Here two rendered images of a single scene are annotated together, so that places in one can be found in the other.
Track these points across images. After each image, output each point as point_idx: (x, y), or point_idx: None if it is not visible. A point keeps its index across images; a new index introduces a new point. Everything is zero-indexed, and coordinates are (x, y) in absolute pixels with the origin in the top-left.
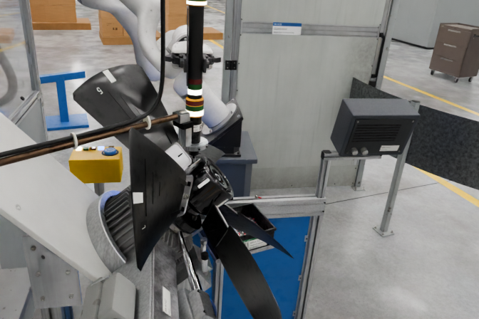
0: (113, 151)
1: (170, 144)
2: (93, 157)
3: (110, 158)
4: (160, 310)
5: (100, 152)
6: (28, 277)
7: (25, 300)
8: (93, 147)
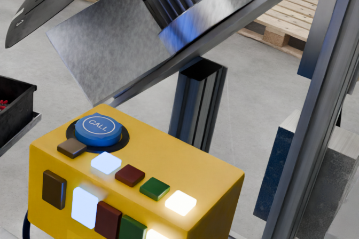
0: (96, 113)
1: None
2: (165, 140)
3: (122, 113)
4: None
5: (125, 149)
6: (346, 220)
7: (352, 188)
8: (130, 175)
